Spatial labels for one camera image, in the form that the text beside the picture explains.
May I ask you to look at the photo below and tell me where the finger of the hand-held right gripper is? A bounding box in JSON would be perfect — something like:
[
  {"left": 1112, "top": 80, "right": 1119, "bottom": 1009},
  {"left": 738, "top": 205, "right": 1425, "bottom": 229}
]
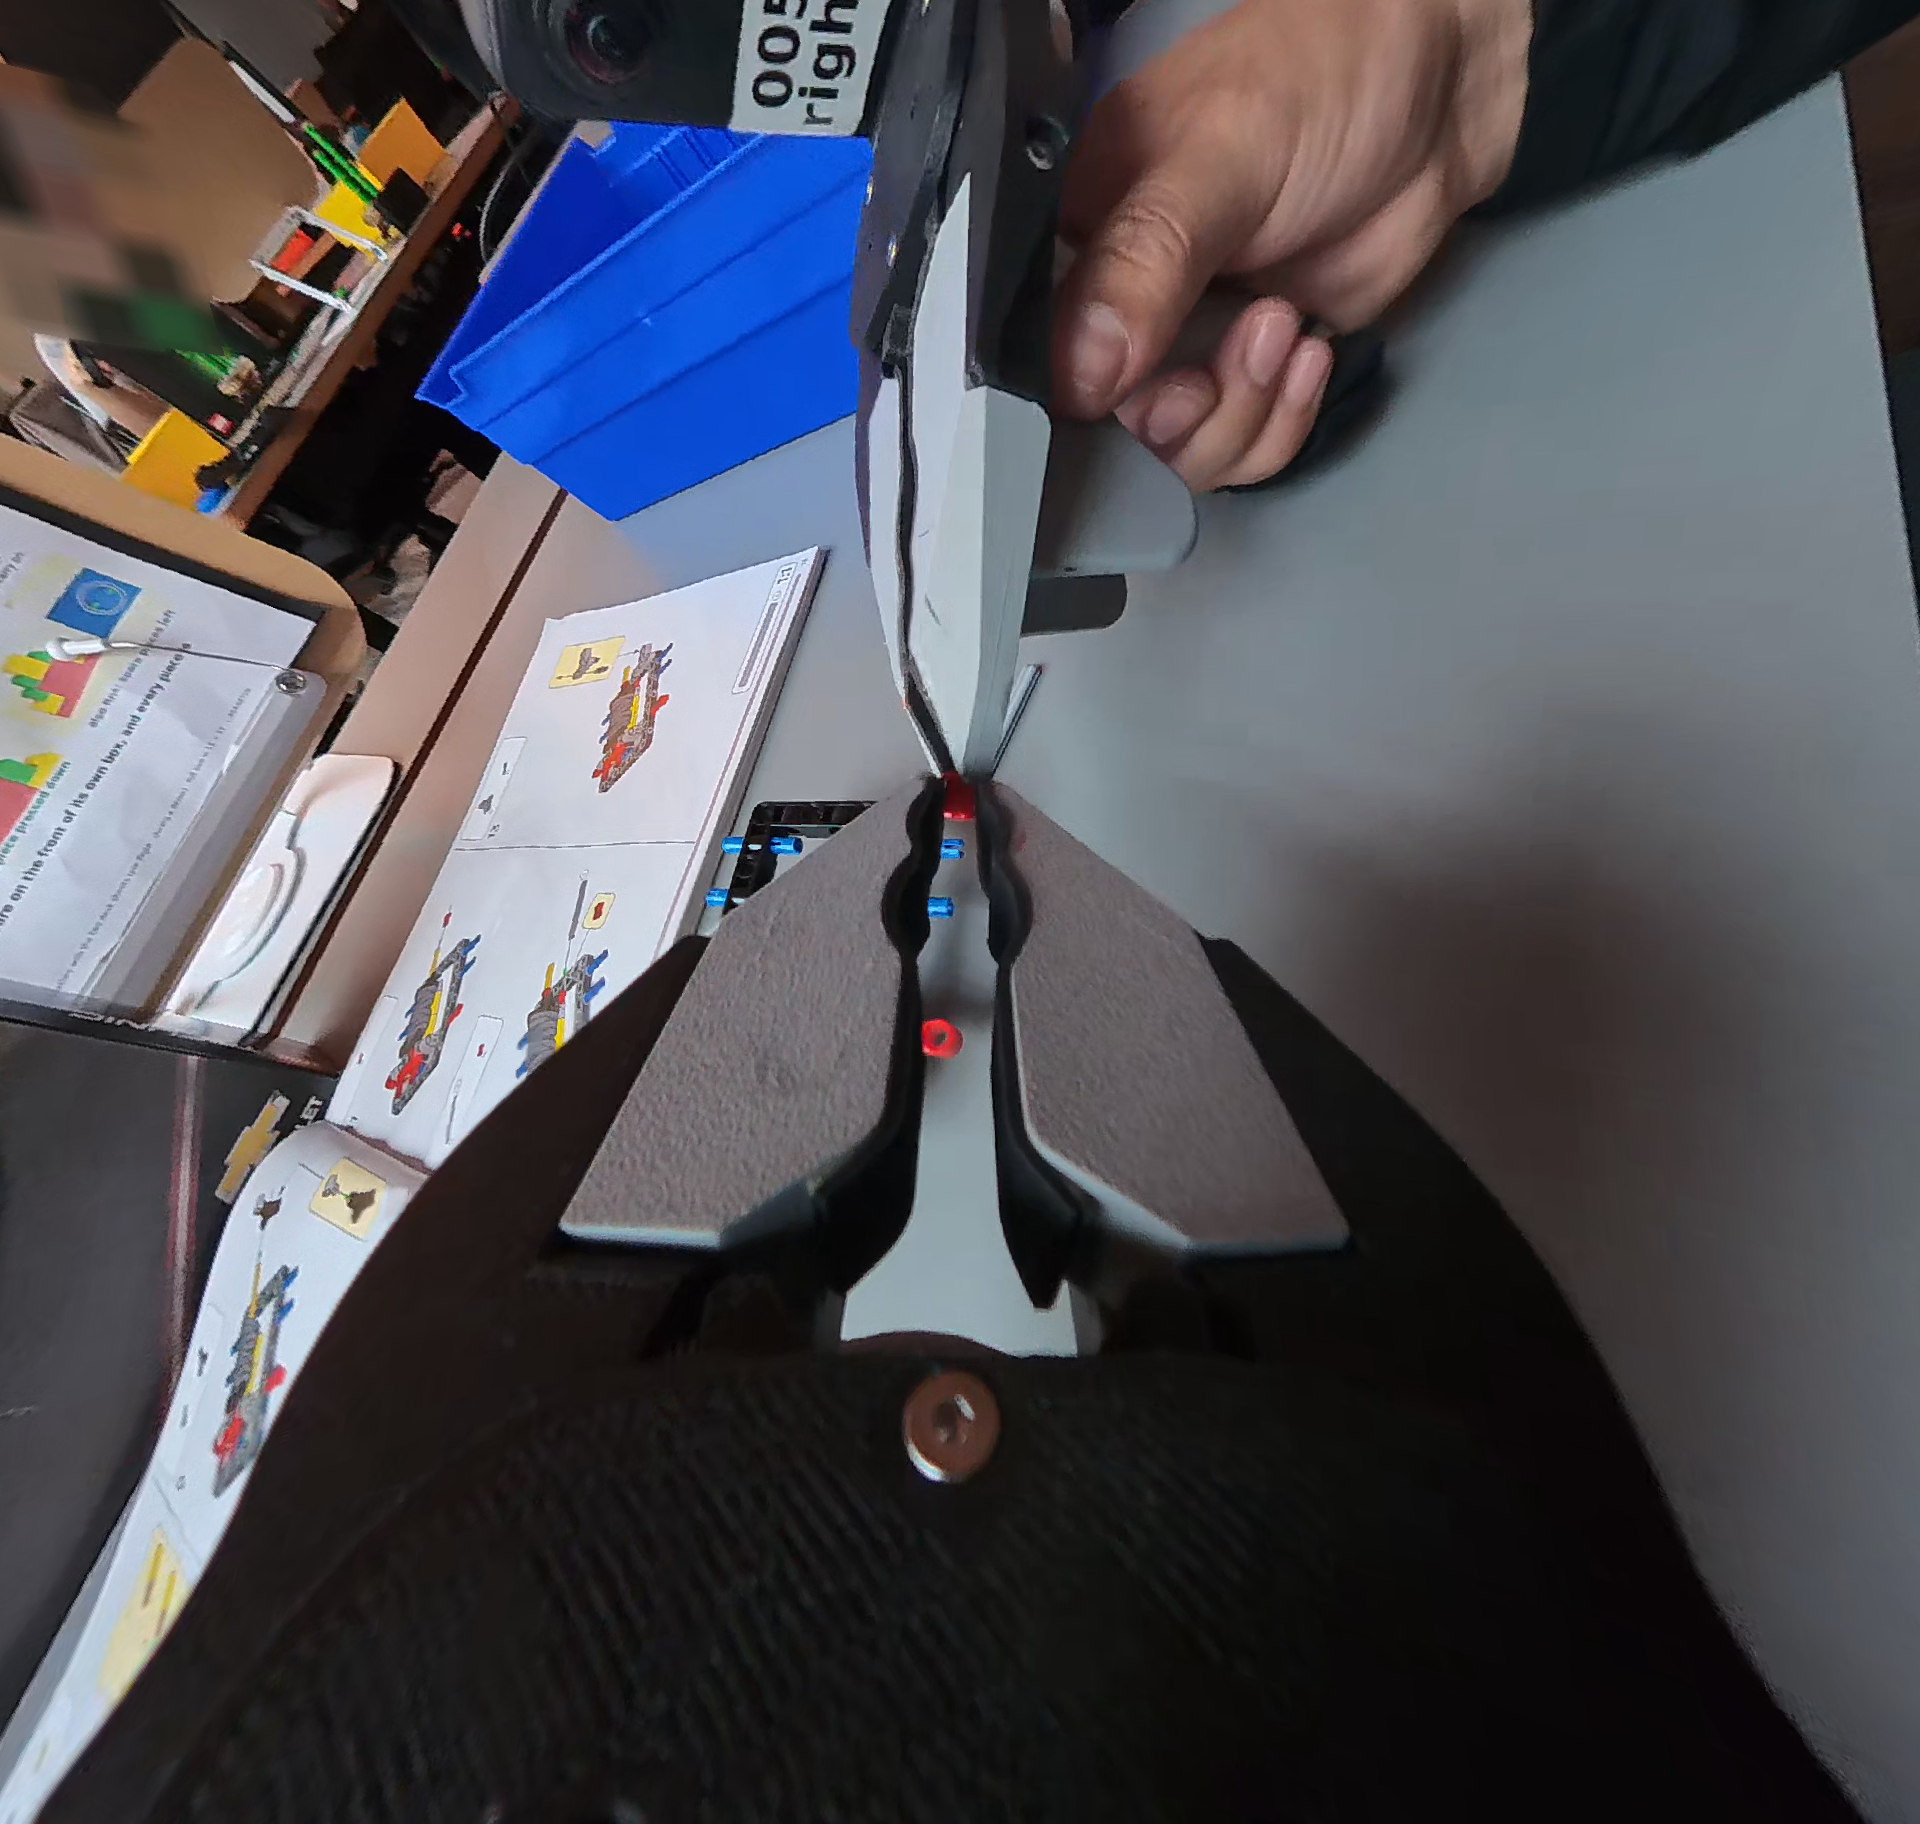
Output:
[
  {"left": 896, "top": 178, "right": 1053, "bottom": 778},
  {"left": 852, "top": 330, "right": 954, "bottom": 778}
]

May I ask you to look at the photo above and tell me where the cardboard box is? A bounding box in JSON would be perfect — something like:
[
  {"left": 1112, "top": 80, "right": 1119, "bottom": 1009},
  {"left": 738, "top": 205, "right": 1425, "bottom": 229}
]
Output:
[{"left": 119, "top": 38, "right": 362, "bottom": 302}]

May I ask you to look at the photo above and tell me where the black lego frame assembly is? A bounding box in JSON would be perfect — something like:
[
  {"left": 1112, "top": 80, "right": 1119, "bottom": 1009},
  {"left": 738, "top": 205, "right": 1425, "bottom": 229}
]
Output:
[{"left": 702, "top": 800, "right": 968, "bottom": 1063}]

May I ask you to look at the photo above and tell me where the lego instruction booklet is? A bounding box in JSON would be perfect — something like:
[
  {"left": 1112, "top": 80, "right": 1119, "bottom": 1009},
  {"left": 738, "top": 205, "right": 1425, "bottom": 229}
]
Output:
[{"left": 0, "top": 547, "right": 831, "bottom": 1787}]

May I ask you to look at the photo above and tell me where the person's right forearm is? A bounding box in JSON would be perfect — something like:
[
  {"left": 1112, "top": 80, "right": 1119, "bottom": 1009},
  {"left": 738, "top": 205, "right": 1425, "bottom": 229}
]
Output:
[{"left": 1476, "top": 0, "right": 1920, "bottom": 218}]

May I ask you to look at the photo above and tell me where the blue plastic bin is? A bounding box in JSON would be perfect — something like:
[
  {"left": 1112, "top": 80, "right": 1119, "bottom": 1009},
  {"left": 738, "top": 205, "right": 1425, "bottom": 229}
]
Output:
[{"left": 415, "top": 119, "right": 882, "bottom": 524}]

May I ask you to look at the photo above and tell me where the person's right hand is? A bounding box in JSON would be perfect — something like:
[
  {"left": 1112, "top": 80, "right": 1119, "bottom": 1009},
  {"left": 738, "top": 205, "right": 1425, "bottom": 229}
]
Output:
[{"left": 1048, "top": 0, "right": 1534, "bottom": 494}]

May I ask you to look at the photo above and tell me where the yellow box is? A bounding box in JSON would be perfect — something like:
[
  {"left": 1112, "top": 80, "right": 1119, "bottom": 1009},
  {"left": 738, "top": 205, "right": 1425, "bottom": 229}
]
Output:
[{"left": 119, "top": 405, "right": 248, "bottom": 509}]

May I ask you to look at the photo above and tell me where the wooden side table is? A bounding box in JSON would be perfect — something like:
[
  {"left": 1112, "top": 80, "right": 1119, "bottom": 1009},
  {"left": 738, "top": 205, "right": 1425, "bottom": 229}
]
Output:
[{"left": 224, "top": 99, "right": 519, "bottom": 521}]

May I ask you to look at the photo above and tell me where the framed printed sign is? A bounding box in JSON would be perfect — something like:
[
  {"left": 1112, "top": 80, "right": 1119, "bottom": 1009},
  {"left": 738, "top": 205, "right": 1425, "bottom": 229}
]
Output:
[{"left": 0, "top": 481, "right": 373, "bottom": 1022}]

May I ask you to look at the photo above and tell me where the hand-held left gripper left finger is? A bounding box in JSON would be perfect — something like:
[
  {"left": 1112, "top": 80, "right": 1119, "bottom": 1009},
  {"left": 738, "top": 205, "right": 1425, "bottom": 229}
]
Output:
[{"left": 560, "top": 775, "right": 939, "bottom": 1308}]

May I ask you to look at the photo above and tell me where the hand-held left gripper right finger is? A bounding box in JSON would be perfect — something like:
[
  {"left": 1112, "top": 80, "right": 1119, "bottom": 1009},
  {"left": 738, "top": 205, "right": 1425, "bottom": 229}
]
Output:
[{"left": 972, "top": 780, "right": 1352, "bottom": 1316}]

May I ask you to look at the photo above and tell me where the black lego box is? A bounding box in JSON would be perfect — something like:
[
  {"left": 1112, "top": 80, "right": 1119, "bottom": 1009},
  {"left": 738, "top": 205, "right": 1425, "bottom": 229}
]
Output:
[{"left": 0, "top": 1011, "right": 350, "bottom": 1667}]

